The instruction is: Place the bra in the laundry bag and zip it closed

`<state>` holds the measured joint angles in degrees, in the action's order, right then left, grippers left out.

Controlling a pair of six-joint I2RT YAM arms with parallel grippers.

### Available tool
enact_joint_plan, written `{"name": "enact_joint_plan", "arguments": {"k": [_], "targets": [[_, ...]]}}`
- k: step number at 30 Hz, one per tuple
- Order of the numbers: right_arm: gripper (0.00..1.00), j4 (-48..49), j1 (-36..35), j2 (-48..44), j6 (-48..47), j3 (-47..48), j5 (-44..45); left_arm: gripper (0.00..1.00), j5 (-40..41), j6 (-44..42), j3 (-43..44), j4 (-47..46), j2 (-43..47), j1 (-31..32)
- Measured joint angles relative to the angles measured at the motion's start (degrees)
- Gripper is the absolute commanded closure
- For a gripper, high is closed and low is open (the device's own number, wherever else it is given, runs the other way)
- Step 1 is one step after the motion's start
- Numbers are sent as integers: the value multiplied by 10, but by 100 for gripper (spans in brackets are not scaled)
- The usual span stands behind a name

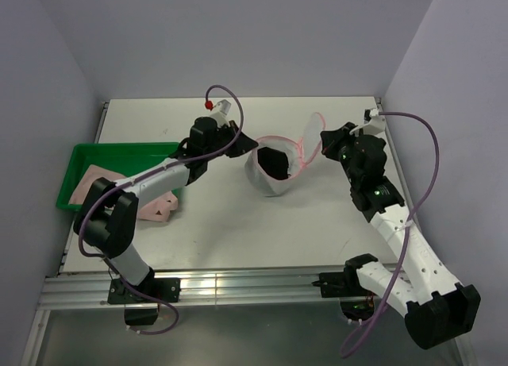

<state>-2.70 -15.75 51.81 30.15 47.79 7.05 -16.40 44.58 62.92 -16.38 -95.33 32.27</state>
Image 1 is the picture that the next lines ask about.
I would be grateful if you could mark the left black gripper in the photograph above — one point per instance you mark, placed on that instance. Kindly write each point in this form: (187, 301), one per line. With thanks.
(241, 145)

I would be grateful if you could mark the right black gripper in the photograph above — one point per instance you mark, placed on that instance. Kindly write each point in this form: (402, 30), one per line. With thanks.
(332, 139)

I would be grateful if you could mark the black bra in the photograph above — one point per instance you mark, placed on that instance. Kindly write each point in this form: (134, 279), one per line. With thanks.
(275, 163)

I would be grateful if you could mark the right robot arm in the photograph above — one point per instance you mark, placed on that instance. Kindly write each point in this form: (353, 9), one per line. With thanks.
(435, 305)

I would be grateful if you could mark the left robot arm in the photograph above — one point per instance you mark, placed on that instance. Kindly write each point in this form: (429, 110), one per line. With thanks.
(107, 219)

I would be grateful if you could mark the pink garment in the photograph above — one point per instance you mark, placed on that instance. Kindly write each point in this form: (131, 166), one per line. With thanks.
(158, 210)

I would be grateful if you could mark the green plastic tray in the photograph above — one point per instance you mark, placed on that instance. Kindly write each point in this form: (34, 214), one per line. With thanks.
(111, 161)

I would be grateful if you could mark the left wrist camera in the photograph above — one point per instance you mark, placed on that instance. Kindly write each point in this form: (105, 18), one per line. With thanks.
(219, 111)

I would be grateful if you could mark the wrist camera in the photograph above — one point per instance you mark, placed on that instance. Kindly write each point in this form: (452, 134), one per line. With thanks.
(374, 124)
(219, 111)

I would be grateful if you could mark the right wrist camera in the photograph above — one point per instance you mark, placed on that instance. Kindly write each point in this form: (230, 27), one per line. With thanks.
(374, 124)

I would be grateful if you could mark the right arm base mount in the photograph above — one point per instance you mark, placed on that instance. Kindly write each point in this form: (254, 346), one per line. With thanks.
(357, 304)

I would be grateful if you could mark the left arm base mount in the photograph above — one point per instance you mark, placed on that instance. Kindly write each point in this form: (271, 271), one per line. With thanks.
(143, 304)

